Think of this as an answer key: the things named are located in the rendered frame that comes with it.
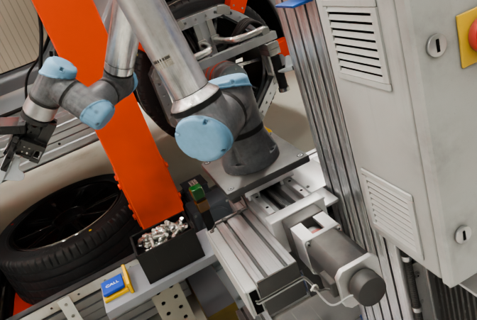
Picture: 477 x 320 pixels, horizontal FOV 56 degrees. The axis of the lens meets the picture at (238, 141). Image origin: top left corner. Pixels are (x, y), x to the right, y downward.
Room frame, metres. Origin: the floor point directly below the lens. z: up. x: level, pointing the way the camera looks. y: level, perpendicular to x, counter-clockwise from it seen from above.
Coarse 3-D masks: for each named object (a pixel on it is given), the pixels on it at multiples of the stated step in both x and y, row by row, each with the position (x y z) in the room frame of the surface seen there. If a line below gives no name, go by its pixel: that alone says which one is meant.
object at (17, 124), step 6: (0, 120) 1.10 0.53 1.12; (6, 120) 1.11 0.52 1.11; (12, 120) 1.11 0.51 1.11; (18, 120) 1.11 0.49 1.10; (0, 126) 1.08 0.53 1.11; (6, 126) 1.08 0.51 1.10; (12, 126) 1.08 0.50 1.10; (18, 126) 1.08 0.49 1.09; (24, 126) 1.09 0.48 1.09; (0, 132) 1.08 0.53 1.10; (6, 132) 1.08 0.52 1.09; (12, 132) 1.08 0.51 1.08; (18, 132) 1.09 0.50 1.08; (24, 132) 1.09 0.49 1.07
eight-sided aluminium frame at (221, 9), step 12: (204, 12) 1.85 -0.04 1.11; (216, 12) 1.86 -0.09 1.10; (228, 12) 1.87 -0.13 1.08; (180, 24) 1.82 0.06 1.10; (192, 24) 1.83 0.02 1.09; (264, 60) 1.95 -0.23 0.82; (156, 72) 1.77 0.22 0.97; (156, 84) 1.77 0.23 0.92; (264, 84) 1.94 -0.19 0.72; (276, 84) 1.91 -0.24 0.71; (168, 96) 1.78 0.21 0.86; (264, 96) 1.89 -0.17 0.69; (168, 108) 1.77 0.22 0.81; (264, 108) 1.88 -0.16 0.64; (168, 120) 1.77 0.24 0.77
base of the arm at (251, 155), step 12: (252, 132) 1.00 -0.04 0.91; (264, 132) 1.02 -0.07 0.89; (240, 144) 1.00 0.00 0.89; (252, 144) 0.99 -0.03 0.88; (264, 144) 1.00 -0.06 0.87; (276, 144) 1.04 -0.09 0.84; (228, 156) 1.01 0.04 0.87; (240, 156) 0.99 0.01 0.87; (252, 156) 0.98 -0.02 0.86; (264, 156) 0.99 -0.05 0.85; (276, 156) 1.01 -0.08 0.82; (228, 168) 1.01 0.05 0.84; (240, 168) 0.99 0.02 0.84; (252, 168) 0.98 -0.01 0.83
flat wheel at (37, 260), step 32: (64, 192) 2.06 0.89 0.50; (96, 192) 2.05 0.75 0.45; (32, 224) 1.88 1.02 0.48; (64, 224) 1.84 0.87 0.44; (96, 224) 1.61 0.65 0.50; (128, 224) 1.65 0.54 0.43; (0, 256) 1.63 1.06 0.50; (32, 256) 1.54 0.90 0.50; (64, 256) 1.50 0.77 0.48; (96, 256) 1.54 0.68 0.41; (32, 288) 1.52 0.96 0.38; (64, 288) 1.49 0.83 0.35
